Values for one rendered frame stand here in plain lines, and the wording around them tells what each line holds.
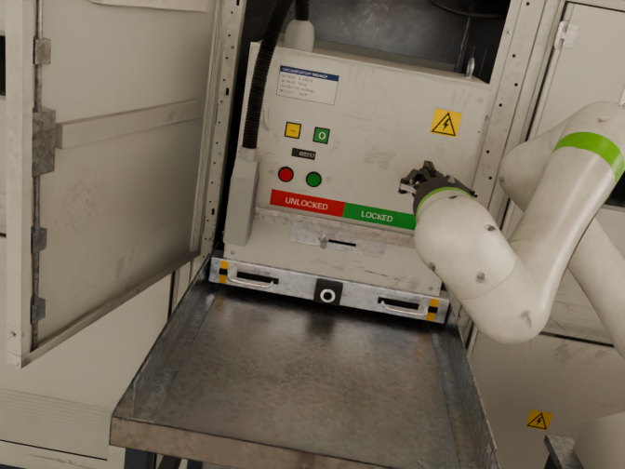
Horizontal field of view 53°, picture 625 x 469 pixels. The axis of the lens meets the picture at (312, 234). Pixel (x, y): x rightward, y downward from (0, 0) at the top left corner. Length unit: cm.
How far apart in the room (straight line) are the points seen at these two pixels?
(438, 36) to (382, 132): 100
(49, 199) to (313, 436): 59
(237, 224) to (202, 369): 30
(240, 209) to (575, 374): 100
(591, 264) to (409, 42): 119
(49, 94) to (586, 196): 85
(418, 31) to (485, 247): 150
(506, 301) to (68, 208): 75
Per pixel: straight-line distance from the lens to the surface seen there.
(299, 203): 136
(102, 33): 118
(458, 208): 84
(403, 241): 134
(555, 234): 98
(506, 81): 152
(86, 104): 117
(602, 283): 135
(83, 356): 186
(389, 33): 226
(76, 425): 201
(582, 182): 106
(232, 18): 150
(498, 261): 85
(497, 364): 174
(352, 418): 112
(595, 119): 118
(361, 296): 142
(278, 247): 140
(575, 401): 186
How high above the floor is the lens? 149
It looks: 20 degrees down
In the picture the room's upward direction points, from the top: 10 degrees clockwise
